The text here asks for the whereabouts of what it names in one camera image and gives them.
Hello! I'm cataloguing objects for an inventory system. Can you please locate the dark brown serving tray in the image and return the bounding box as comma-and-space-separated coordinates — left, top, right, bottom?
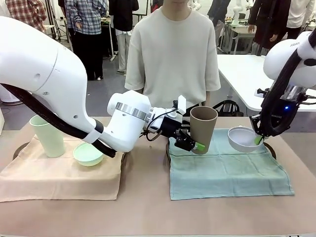
164, 137, 277, 161
12, 143, 128, 171

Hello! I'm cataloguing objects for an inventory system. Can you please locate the person in cream top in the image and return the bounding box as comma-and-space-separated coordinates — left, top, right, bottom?
124, 0, 222, 117

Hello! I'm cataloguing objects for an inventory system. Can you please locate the black bag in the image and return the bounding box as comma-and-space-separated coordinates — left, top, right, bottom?
212, 100, 244, 117

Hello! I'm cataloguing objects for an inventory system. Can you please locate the black left arm cable bundle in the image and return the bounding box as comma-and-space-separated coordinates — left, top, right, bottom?
0, 83, 117, 158

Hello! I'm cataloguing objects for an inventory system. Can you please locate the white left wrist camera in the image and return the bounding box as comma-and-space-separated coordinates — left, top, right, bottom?
172, 95, 188, 117

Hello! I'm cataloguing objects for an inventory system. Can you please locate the white air purifier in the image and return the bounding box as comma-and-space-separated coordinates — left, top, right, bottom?
0, 83, 23, 106

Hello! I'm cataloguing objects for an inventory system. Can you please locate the light green tall cup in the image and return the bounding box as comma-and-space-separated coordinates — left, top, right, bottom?
29, 115, 66, 158

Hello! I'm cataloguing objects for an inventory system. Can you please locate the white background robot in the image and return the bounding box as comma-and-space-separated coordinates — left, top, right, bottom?
233, 0, 245, 25

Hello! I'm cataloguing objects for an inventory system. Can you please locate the beige pink cloth mat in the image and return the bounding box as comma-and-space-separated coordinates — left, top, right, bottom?
0, 137, 123, 203

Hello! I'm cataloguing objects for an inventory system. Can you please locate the person in red plaid shirt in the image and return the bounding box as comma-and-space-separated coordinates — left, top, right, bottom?
6, 0, 47, 34

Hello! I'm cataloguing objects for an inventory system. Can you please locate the grey desk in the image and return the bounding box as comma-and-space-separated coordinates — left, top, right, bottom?
223, 21, 257, 54

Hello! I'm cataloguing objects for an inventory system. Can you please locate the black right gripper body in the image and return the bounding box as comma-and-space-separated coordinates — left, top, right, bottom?
268, 97, 301, 130

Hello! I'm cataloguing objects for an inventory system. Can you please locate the person in white shirt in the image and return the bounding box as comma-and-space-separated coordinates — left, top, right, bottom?
286, 0, 309, 40

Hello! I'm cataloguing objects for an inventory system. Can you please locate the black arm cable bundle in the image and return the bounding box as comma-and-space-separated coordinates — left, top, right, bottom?
0, 83, 117, 158
260, 46, 303, 138

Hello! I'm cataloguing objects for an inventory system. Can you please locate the light green bowl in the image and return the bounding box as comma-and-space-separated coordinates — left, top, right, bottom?
73, 141, 104, 167

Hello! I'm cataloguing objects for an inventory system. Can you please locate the pale blue bowl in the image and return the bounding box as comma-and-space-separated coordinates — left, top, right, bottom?
227, 126, 265, 153

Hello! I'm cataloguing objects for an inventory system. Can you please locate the person in dark long coat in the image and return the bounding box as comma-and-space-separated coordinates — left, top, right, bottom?
248, 0, 292, 50

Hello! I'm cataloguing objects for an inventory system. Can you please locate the person in blue plaid shirt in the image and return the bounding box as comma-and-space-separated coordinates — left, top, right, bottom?
64, 0, 104, 81

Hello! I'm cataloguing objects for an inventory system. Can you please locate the teal green cloth mat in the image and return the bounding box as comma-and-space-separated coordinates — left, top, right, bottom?
168, 128, 296, 200

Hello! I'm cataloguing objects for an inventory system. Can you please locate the brown tall cup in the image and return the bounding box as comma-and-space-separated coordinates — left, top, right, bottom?
189, 106, 219, 156

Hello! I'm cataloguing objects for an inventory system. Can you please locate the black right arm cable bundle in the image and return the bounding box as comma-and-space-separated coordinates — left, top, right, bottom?
260, 46, 303, 138

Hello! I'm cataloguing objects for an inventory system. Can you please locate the person in black top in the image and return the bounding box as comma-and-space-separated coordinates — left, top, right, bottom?
108, 0, 139, 73

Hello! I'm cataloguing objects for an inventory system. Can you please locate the white side table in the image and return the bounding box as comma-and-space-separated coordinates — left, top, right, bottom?
217, 54, 316, 112

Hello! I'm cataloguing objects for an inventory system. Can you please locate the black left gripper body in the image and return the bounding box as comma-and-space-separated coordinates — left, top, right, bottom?
148, 115, 185, 143

